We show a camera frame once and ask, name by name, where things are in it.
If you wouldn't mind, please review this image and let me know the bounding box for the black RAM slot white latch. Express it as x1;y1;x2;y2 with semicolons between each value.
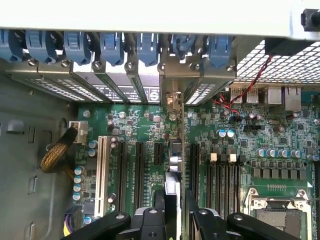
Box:
225;153;237;213
206;153;217;209

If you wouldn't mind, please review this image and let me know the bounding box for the long black expansion slot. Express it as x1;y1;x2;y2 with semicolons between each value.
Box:
191;142;201;198
134;141;145;209
117;141;127;212

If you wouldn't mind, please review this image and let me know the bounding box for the white expansion slot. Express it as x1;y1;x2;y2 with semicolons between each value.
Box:
94;135;108;218

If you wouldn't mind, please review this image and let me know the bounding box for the short black expansion slot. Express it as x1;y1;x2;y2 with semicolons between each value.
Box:
154;142;163;166

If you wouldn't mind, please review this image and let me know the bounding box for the perforated metal slot cover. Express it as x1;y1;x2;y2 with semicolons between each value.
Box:
4;58;86;102
37;59;105;102
186;63;236;106

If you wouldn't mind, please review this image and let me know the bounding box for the solid metal slot cover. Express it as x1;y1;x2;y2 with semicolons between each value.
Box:
93;61;143;104
71;61;129;103
126;61;161;104

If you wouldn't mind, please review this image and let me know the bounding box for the blue slot retention clip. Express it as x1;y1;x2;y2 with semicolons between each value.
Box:
99;32;125;67
24;29;58;65
0;29;25;63
208;34;233;70
172;33;197;61
63;31;92;66
136;32;160;67

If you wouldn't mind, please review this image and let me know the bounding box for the silver CPU socket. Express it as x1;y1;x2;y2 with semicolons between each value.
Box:
243;187;315;240

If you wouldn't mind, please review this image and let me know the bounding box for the green motherboard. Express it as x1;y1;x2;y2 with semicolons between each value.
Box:
67;87;320;240

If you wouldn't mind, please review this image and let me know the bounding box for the white power connector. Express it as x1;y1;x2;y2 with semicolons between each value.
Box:
67;120;89;144

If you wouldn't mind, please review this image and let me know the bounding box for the silver USB port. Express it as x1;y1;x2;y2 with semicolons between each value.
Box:
228;86;244;104
246;86;260;104

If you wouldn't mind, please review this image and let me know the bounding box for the grey metal PC case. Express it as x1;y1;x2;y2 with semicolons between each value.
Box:
0;0;320;240

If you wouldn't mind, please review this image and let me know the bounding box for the silver double port block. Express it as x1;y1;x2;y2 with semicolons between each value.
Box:
258;86;283;106

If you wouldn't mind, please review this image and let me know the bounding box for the silver ethernet port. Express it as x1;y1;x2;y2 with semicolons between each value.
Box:
283;86;302;112

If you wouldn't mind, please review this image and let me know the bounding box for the black knob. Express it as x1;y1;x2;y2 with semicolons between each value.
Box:
300;8;320;32

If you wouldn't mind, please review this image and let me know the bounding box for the purple yellow wire bundle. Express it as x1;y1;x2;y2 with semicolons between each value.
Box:
63;206;84;238

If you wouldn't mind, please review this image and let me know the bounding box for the yellow braided power cable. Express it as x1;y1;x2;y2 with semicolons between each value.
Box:
39;126;79;181

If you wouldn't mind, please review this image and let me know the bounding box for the red black twisted wire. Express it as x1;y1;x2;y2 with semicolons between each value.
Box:
212;54;273;119

